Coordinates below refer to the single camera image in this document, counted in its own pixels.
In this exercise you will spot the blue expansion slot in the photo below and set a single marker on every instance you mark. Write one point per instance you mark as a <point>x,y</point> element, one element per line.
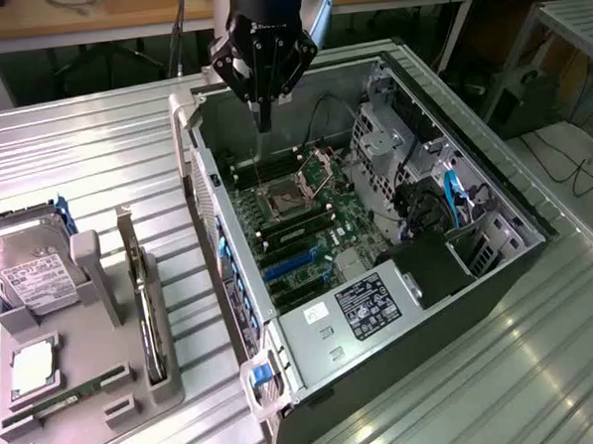
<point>289,267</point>

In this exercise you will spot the green motherboard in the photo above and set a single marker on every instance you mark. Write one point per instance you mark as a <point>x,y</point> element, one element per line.
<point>346,214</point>

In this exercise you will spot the CPU socket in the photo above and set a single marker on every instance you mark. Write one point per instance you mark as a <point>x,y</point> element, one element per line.
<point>285,200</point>

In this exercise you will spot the black expansion slot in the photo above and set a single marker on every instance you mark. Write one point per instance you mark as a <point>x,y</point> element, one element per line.
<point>308,297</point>

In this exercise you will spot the silver CPU chip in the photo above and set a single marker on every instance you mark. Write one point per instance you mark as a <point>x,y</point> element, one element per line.
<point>33,367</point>

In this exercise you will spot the metal slat side table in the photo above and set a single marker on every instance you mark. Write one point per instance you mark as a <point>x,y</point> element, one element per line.
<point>574,23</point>

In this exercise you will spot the thin metal locking lever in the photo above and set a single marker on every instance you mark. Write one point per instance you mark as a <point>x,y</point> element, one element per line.
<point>259,171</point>

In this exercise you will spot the RAM memory stick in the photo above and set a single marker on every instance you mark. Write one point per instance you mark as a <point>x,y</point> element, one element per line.
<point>147,309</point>

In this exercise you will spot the open PC case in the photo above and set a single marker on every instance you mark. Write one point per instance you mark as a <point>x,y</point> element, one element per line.
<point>408,365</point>

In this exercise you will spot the blue slot clip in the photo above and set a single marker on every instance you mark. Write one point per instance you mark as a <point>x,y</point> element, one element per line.
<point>235,271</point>
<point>243,294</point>
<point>222,247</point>
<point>253,321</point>

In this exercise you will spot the blue case latch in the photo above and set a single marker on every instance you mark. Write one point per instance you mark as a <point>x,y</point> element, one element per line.
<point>261,374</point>

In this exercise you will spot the silver disk bay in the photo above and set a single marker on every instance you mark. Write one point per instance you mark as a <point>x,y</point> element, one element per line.
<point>501,241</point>

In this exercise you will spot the silver drive cage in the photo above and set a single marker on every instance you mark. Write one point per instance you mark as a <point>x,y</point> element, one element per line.
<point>377,143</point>

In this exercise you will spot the black plastic shroud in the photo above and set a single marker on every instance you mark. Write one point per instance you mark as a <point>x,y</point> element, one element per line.
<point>428,270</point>

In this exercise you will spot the wooden desk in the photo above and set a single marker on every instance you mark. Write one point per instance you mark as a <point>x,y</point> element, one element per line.
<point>141,6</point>

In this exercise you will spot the black RAM slot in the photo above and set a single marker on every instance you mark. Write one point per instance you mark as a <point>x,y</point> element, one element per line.
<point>263,160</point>
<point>270,178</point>
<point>295,224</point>
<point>266,166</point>
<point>298,229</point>
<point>294,218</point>
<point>268,172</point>

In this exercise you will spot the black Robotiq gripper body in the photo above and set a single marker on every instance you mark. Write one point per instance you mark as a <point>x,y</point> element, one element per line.
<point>265,10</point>

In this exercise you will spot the silver power supply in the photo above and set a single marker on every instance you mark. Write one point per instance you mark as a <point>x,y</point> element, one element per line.
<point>313,350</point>

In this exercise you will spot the green RAM stick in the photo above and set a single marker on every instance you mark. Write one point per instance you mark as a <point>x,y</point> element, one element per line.
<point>72,395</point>
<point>297,236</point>

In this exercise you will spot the dark box device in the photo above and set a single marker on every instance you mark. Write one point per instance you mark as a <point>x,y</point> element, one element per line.
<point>524,105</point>

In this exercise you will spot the gray parts rack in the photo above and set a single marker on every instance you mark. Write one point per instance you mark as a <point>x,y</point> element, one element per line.
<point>84,352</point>

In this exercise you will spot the silver chipset heatsink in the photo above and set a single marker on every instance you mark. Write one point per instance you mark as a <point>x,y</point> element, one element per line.
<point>350,261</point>

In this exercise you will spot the blue disk bracket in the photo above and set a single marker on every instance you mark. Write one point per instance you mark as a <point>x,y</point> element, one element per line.
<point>66,219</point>

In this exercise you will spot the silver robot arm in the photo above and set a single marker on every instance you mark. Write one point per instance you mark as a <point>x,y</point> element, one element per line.
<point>318,17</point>

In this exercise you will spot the silver hard disk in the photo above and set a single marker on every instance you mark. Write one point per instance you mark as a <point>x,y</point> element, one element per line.
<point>36,275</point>

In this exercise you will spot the metal socket cover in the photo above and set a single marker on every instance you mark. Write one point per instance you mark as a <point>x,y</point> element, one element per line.
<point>318,168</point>

